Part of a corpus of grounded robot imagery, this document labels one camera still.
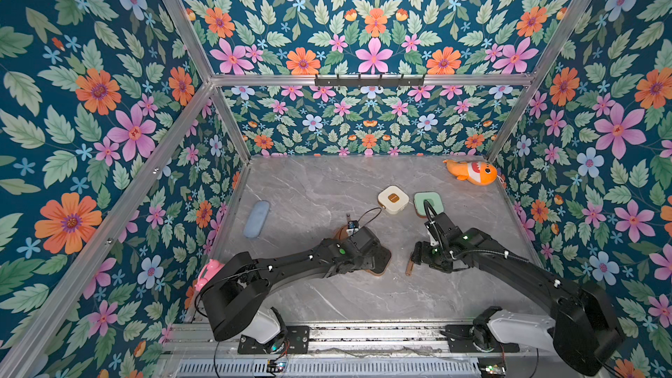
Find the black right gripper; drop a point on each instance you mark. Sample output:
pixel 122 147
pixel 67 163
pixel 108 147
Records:
pixel 423 255

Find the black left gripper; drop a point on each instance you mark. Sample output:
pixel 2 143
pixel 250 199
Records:
pixel 371 260

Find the brown nail clipper case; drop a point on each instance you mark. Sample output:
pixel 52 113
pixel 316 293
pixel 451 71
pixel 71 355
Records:
pixel 380 268

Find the green nail clipper case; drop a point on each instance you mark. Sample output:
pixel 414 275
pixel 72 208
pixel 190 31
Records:
pixel 422 199

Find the cream nail clipper case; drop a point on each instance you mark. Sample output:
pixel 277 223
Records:
pixel 393 200

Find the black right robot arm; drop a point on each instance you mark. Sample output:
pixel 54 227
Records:
pixel 579 323

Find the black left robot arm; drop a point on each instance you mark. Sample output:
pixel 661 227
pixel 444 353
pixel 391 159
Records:
pixel 232 293

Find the orange clownfish plush toy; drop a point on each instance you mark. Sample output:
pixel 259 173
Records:
pixel 477 173

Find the blue oval case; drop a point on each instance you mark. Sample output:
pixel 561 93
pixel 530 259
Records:
pixel 256 220

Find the pink alarm clock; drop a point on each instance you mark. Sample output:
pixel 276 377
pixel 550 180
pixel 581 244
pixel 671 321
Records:
pixel 209 271

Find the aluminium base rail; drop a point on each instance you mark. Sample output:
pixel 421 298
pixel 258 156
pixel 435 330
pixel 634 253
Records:
pixel 355 339

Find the black hook rail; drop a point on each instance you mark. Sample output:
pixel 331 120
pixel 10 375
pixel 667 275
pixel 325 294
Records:
pixel 356 81

